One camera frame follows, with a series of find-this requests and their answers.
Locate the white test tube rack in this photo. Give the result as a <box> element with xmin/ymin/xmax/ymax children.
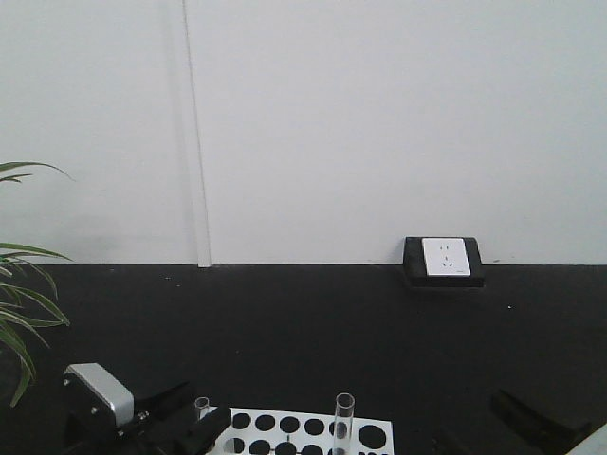
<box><xmin>210</xmin><ymin>408</ymin><xmax>395</xmax><ymax>454</ymax></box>

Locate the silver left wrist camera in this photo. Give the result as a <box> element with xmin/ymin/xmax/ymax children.
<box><xmin>63</xmin><ymin>363</ymin><xmax>135</xmax><ymax>432</ymax></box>

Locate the white wall trim strip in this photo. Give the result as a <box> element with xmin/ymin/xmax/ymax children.
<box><xmin>181</xmin><ymin>1</ymin><xmax>212</xmax><ymax>268</ymax></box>

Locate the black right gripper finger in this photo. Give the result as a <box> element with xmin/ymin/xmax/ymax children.
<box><xmin>489</xmin><ymin>390</ymin><xmax>592</xmax><ymax>442</ymax></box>
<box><xmin>433</xmin><ymin>426</ymin><xmax>475</xmax><ymax>455</ymax></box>

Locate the white socket on black base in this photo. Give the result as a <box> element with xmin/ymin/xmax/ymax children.
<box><xmin>402</xmin><ymin>237</ymin><xmax>485</xmax><ymax>288</ymax></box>

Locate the short glass test tube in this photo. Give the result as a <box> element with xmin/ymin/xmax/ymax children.
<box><xmin>193</xmin><ymin>396</ymin><xmax>210</xmax><ymax>421</ymax></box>

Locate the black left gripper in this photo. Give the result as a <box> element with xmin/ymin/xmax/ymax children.
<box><xmin>63</xmin><ymin>382</ymin><xmax>231</xmax><ymax>455</ymax></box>

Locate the tall glass test tube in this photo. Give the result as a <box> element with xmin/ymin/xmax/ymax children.
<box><xmin>332</xmin><ymin>392</ymin><xmax>356</xmax><ymax>455</ymax></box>

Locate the green spider plant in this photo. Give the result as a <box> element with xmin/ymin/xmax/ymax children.
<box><xmin>0</xmin><ymin>161</ymin><xmax>76</xmax><ymax>409</ymax></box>

